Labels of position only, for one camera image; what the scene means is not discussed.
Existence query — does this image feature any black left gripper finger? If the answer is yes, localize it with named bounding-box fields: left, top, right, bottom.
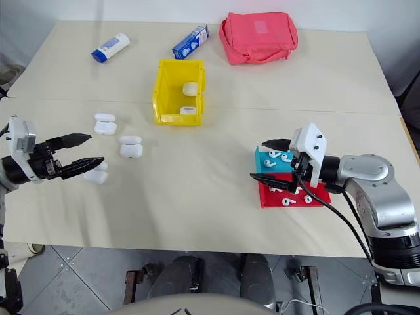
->
left=45, top=133, right=93, bottom=150
left=60, top=157, right=106, bottom=180

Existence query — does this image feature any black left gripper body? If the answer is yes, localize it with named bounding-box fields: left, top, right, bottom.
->
left=27, top=138, right=64, bottom=180

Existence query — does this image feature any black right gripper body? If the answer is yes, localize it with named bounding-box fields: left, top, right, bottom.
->
left=289, top=152, right=312, bottom=180

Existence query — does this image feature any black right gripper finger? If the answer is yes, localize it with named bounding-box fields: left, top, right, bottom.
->
left=261, top=138, right=293, bottom=152
left=249, top=172, right=297, bottom=194

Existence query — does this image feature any yellow plastic bin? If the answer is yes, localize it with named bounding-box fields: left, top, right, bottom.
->
left=152, top=58, right=207, bottom=127

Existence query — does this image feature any teal plastic tray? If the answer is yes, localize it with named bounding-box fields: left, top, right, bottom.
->
left=253, top=146, right=297, bottom=175

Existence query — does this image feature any red plastic tray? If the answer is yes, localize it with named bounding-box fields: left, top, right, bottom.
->
left=257, top=172, right=332, bottom=209

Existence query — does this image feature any grey shoe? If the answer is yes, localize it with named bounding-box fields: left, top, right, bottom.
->
left=0, top=63, right=26, bottom=90

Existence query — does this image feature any white bottle with blue cap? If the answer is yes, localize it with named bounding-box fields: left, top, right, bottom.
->
left=91, top=32, right=131, bottom=63

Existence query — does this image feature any pink fabric bag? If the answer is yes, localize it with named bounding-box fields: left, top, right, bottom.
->
left=218, top=12, right=299, bottom=66

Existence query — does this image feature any dark chair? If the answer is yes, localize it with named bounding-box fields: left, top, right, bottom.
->
left=398, top=70, right=420, bottom=133

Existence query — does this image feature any blue and white carton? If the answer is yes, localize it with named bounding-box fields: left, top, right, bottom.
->
left=171, top=24, right=210, bottom=61

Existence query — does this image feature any beige robot torso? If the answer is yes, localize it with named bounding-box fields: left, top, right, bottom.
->
left=107, top=293, right=274, bottom=315

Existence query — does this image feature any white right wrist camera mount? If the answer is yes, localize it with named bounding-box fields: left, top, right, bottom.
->
left=288, top=123, right=328, bottom=188

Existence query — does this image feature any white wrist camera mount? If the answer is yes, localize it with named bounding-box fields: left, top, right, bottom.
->
left=7, top=115, right=45, bottom=184
left=288, top=123, right=328, bottom=188

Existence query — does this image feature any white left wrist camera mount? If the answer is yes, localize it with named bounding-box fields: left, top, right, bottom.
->
left=7, top=115, right=45, bottom=184

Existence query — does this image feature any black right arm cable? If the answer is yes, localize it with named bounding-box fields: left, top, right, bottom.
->
left=293, top=173, right=377, bottom=266

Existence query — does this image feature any rusty metal stand bracket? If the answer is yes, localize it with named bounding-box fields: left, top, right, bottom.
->
left=284, top=264, right=326, bottom=315
left=123, top=266, right=155, bottom=310

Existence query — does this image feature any thin white cable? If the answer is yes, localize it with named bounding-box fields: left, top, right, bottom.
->
left=278, top=299, right=329, bottom=315

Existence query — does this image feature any black stand frame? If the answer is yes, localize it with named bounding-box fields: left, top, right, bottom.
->
left=0, top=241, right=24, bottom=315

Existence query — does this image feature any thick black floor cable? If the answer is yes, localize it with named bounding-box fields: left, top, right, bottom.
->
left=343, top=303, right=420, bottom=315

